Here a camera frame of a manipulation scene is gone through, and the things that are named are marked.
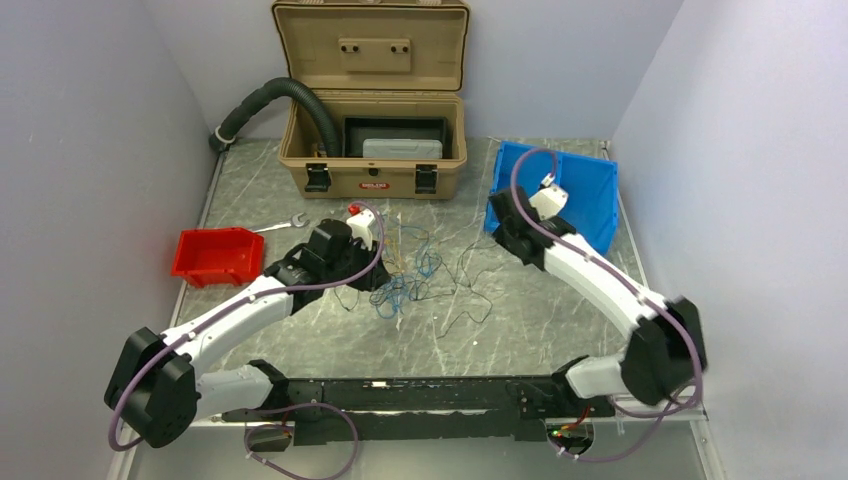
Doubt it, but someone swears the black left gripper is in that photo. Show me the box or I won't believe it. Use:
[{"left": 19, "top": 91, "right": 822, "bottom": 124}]
[{"left": 324, "top": 235, "right": 391, "bottom": 292}]

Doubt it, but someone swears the blue wire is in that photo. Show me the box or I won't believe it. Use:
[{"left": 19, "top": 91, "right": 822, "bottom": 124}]
[{"left": 368, "top": 225, "right": 444, "bottom": 319}]

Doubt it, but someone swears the yellow wire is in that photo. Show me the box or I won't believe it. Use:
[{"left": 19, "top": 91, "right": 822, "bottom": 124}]
[{"left": 380, "top": 213, "right": 407, "bottom": 276}]

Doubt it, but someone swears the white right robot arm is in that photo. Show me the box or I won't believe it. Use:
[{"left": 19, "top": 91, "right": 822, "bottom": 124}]
[{"left": 489, "top": 187, "right": 708, "bottom": 415}]

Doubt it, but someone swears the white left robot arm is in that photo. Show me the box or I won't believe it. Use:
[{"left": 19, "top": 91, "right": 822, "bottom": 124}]
[{"left": 104, "top": 210, "right": 389, "bottom": 451}]

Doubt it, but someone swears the blue bin right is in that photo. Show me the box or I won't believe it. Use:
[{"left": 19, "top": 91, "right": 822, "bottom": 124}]
[{"left": 557, "top": 152, "right": 619, "bottom": 254}]

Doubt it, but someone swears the silver wrench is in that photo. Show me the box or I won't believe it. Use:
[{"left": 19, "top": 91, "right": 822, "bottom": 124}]
[{"left": 249, "top": 212, "right": 309, "bottom": 233}]

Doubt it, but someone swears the grey plastic box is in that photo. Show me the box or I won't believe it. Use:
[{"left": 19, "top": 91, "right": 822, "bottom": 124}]
[{"left": 362, "top": 138, "right": 443, "bottom": 160}]

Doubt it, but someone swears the black tray in case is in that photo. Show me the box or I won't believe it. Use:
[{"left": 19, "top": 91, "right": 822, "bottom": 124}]
[{"left": 342, "top": 116, "right": 453, "bottom": 158}]

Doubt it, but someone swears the red bin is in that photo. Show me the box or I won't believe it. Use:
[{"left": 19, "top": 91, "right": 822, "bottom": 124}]
[{"left": 171, "top": 227, "right": 265, "bottom": 288}]

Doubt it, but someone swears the tan tool case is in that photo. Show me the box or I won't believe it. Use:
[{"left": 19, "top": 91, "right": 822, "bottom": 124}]
[{"left": 271, "top": 1, "right": 471, "bottom": 200}]

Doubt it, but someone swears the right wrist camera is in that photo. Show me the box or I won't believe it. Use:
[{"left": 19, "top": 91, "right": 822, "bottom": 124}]
[{"left": 529, "top": 174, "right": 569, "bottom": 221}]

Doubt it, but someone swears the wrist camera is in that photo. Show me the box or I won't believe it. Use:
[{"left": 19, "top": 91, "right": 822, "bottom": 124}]
[
  {"left": 529, "top": 174, "right": 569, "bottom": 221},
  {"left": 345, "top": 204, "right": 376, "bottom": 250}
]

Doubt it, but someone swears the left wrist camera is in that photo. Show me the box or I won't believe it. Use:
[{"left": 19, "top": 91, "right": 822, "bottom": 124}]
[{"left": 345, "top": 204, "right": 376, "bottom": 250}]

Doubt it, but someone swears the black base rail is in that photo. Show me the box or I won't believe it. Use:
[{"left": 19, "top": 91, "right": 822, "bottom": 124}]
[{"left": 222, "top": 371, "right": 613, "bottom": 446}]

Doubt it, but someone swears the black corrugated hose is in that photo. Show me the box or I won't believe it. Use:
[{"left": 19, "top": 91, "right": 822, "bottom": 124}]
[{"left": 209, "top": 77, "right": 342, "bottom": 159}]

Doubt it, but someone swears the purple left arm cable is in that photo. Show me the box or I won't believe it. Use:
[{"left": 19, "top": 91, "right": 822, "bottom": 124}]
[{"left": 107, "top": 200, "right": 388, "bottom": 480}]

